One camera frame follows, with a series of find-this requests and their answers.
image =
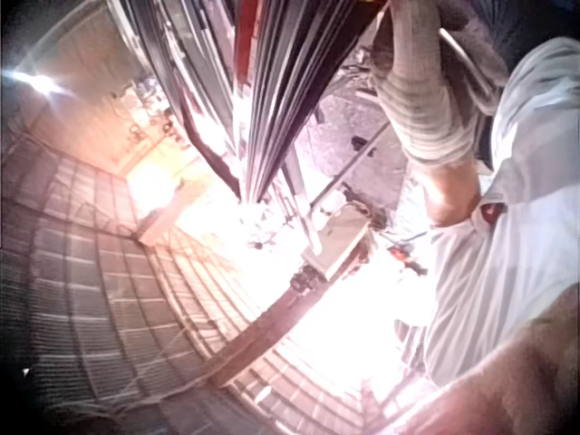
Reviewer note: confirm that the person's left hand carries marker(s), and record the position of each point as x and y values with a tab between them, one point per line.
413	27

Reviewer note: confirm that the thin metal rod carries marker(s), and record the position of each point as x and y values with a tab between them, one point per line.
466	56

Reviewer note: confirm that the small black block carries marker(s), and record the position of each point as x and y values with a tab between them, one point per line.
359	142

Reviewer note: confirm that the bundle of dark metal bars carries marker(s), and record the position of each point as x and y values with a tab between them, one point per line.
290	90

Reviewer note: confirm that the red panel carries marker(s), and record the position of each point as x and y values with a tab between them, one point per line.
247	36

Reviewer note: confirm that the beige machine box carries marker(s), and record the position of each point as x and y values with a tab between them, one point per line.
340	240

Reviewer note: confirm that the red and black tool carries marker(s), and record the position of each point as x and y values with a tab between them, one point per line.
405	259

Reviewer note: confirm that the cluttered workbench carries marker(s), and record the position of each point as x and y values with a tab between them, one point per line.
149	118

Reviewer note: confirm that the dark diagonal beam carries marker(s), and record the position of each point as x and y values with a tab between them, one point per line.
258	333

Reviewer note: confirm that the long metal floor rail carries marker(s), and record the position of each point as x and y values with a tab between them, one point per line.
353	158

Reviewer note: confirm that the metal frame rack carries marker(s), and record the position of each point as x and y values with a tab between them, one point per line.
181	59

